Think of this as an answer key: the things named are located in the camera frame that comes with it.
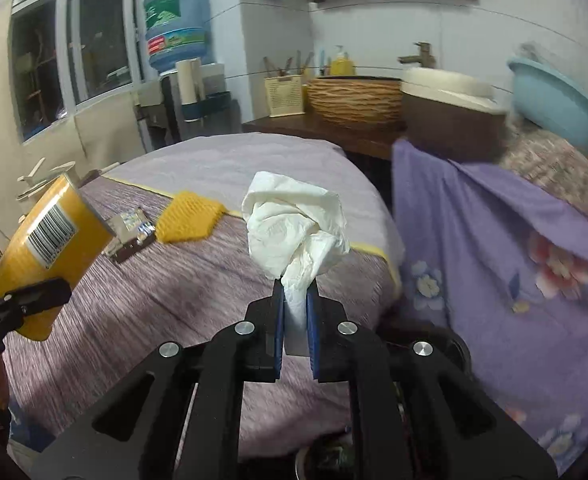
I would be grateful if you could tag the brown patterned cloth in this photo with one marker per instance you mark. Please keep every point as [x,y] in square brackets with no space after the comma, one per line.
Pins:
[559,170]

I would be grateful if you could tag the light blue plastic basin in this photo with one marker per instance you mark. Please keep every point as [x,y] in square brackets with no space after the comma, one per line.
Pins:
[554,95]

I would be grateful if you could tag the yellow tube container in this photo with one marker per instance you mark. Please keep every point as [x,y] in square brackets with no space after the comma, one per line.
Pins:
[43,255]

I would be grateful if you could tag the cream chopstick holder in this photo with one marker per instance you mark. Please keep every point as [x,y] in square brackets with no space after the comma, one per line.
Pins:
[284,96]

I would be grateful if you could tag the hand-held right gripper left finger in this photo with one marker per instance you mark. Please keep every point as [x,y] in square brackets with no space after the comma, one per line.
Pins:
[278,345]

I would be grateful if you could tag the bronze faucet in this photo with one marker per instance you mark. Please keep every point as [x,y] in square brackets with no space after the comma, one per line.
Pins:
[421,55]

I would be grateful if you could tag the yellow foam net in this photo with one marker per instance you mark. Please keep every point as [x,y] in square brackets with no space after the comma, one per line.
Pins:
[188,217]

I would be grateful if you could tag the white tissue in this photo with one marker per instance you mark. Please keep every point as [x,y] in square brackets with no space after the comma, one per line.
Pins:
[284,220]

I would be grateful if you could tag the blue water jug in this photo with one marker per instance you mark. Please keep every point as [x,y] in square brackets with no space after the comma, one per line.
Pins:
[176,30]

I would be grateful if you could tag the purple tablecloth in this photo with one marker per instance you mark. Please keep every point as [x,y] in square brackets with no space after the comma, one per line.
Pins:
[183,285]

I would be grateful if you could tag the water dispenser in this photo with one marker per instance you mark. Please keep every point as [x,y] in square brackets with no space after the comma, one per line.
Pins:
[163,120]

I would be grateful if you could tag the purple floral cloth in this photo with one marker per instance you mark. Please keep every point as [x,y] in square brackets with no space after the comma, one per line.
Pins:
[474,270]

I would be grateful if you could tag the yellow soap bottle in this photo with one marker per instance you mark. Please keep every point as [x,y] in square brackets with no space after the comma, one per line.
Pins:
[342,64]

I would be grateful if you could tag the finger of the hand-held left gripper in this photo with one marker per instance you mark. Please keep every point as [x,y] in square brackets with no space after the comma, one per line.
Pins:
[38,297]

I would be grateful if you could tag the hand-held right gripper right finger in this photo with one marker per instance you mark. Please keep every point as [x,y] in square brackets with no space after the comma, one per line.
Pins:
[314,347]

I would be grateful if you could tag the wooden counter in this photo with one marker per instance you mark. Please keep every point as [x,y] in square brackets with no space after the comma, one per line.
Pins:
[324,135]

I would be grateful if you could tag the silver foil wrapper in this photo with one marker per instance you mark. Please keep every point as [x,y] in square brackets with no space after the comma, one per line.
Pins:
[128,235]

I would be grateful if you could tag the window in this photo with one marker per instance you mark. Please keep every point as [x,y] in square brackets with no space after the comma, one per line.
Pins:
[73,55]

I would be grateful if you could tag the woven basket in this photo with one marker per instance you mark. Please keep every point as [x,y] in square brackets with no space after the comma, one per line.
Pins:
[354,102]

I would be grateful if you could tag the white and brown sink basin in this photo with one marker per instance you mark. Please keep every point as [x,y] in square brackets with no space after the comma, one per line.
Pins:
[449,115]

